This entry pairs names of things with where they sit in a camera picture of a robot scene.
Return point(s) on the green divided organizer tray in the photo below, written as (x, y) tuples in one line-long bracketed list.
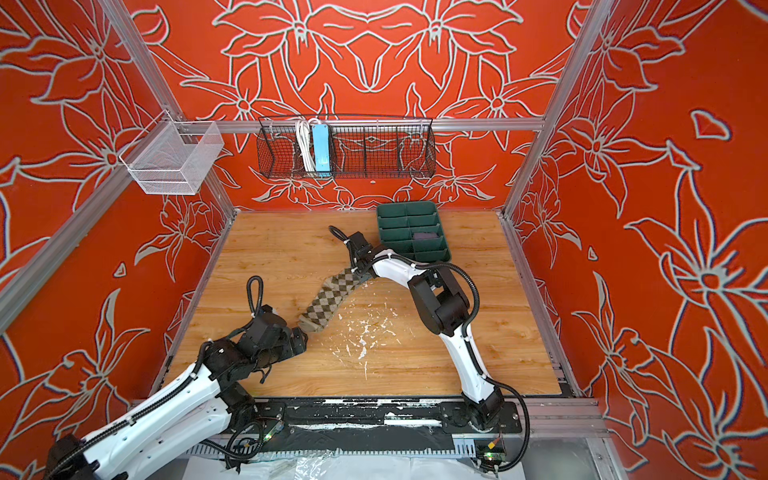
[(398, 221)]

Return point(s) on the black wire wall basket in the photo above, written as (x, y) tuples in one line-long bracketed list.
[(361, 147)]

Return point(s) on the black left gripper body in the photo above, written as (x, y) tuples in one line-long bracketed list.
[(285, 348)]

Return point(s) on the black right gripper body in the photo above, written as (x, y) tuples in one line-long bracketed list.
[(357, 272)]

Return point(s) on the purple teal yellow sock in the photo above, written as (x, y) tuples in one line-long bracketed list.
[(426, 237)]

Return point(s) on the clear plastic wall bin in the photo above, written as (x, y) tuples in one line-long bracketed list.
[(169, 157)]

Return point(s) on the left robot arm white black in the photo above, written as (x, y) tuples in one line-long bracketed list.
[(205, 400)]

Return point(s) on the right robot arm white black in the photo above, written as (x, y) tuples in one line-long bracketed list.
[(447, 301)]

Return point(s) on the olive argyle patterned sock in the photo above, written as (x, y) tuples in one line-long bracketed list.
[(330, 297)]

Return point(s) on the light blue box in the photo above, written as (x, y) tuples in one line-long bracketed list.
[(321, 146)]

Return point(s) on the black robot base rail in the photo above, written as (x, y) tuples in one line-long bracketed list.
[(370, 425)]

